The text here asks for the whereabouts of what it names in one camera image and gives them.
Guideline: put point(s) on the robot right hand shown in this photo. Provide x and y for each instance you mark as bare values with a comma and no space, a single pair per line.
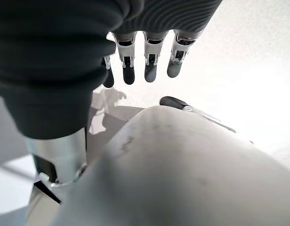
53,58

